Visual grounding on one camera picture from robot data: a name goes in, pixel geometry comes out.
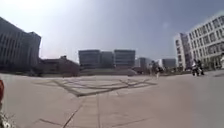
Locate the glass-fronted block building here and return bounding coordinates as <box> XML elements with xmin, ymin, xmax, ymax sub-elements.
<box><xmin>77</xmin><ymin>49</ymin><xmax>137</xmax><ymax>70</ymax></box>

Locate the low dark building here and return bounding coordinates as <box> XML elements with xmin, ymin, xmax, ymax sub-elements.
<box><xmin>37</xmin><ymin>55</ymin><xmax>81</xmax><ymax>76</ymax></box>

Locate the large dark building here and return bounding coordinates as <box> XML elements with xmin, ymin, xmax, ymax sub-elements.
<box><xmin>0</xmin><ymin>16</ymin><xmax>42</xmax><ymax>72</ymax></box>

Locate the low raised platform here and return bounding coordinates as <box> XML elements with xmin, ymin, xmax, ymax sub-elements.
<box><xmin>79</xmin><ymin>67</ymin><xmax>138</xmax><ymax>77</ymax></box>

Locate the white multi-storey building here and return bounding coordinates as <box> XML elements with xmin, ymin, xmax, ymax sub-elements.
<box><xmin>173</xmin><ymin>11</ymin><xmax>224</xmax><ymax>71</ymax></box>

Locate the distant grey building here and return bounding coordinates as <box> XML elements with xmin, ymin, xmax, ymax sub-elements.
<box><xmin>134</xmin><ymin>56</ymin><xmax>152</xmax><ymax>69</ymax></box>

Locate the red object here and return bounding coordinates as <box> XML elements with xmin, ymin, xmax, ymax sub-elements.
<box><xmin>0</xmin><ymin>79</ymin><xmax>5</xmax><ymax>104</ymax></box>

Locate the distant pale building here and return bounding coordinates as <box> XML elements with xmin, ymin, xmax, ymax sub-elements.
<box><xmin>158</xmin><ymin>58</ymin><xmax>177</xmax><ymax>70</ymax></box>

